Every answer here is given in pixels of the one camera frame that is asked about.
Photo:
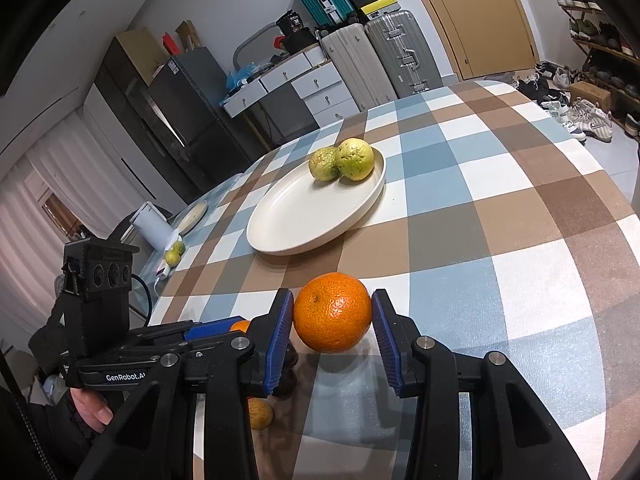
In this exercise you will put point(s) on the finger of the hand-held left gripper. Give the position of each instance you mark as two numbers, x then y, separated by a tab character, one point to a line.
210	329

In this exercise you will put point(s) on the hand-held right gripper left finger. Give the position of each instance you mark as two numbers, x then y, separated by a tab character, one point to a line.
280	340

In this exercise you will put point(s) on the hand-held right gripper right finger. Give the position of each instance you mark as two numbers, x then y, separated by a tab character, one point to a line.
385	345

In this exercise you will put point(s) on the dark purple round fruit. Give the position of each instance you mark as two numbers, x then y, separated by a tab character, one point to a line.
290	360

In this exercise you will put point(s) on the large orange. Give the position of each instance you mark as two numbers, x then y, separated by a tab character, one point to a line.
332	312

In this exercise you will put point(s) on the large cream plate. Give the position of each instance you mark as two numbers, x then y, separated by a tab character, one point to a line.
310	210

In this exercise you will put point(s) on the person's left forearm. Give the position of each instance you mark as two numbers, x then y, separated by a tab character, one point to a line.
50	440

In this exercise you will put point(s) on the person's left hand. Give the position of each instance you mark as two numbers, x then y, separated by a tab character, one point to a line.
92	410

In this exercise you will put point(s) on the small orange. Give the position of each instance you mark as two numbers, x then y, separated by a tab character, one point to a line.
240	326
260	414

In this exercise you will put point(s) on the white curtain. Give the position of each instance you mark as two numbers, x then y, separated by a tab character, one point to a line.
30	260

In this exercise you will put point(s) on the small green citrus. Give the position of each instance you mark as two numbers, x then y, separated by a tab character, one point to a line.
179	247
172	259

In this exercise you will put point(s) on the white kettle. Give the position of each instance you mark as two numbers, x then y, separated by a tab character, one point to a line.
150	225

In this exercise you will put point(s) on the small cream plate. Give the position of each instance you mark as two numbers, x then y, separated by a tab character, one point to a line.
192	215

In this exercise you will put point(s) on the checked tablecloth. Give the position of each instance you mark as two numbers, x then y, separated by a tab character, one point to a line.
500	210

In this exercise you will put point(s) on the green guava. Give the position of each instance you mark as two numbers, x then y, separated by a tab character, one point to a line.
356	160
324	165

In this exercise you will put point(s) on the dark grey fridge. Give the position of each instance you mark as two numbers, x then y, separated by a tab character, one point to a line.
195	95

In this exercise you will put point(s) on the large cardboard box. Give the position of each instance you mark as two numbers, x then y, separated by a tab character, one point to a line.
140	50

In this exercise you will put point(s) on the blue plastic bag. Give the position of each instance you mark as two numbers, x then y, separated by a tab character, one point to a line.
245	77

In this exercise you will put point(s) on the white drawer desk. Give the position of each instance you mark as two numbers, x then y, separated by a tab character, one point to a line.
320	90

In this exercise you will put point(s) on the beige suitcase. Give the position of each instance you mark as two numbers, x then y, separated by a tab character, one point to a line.
355	65

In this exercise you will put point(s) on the silver suitcase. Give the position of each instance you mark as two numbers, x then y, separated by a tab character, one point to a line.
400	50

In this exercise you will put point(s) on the pile of sneakers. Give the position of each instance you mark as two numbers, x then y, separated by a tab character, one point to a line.
575	110

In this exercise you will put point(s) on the brown cardboard box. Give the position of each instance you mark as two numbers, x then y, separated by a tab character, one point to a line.
590	95

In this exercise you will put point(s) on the yellow black box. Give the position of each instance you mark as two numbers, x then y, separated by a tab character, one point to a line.
380	5

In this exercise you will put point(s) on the tan wooden door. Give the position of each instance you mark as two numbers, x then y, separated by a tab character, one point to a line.
475	10

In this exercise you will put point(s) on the wooden shoe rack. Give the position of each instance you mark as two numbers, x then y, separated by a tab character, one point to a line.
607	52

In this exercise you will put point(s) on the row of assorted shoes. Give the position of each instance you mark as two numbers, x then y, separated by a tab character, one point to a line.
587	30

